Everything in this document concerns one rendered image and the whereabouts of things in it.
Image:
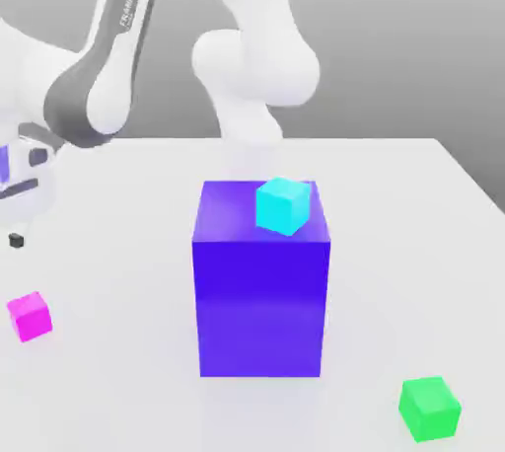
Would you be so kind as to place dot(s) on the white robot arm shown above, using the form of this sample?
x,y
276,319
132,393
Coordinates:
x,y
256,65

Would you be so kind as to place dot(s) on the large purple box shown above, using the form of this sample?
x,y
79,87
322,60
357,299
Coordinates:
x,y
260,302

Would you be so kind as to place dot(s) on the small cyan cube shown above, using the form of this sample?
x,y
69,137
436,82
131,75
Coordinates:
x,y
280,205

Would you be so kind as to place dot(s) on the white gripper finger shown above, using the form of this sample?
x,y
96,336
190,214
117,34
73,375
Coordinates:
x,y
16,241

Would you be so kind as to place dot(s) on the small green cube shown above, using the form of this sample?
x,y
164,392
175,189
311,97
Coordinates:
x,y
430,408

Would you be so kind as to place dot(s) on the small magenta cube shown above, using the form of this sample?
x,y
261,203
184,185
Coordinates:
x,y
31,319

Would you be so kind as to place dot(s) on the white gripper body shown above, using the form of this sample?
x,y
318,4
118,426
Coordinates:
x,y
23,205

